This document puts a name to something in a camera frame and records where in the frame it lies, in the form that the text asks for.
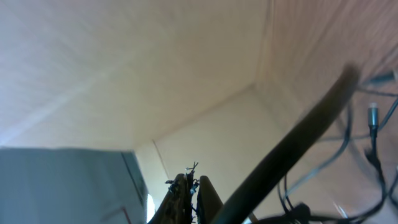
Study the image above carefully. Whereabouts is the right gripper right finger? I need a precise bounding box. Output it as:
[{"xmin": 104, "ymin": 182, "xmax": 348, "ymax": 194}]
[{"xmin": 196, "ymin": 175, "xmax": 259, "ymax": 224}]

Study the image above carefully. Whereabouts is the black cable bundle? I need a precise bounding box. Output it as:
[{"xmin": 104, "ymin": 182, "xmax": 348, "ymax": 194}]
[{"xmin": 211, "ymin": 63, "xmax": 398, "ymax": 224}]

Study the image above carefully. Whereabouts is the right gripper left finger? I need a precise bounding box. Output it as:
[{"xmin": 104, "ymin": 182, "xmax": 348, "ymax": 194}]
[{"xmin": 148, "ymin": 162, "xmax": 199, "ymax": 224}]

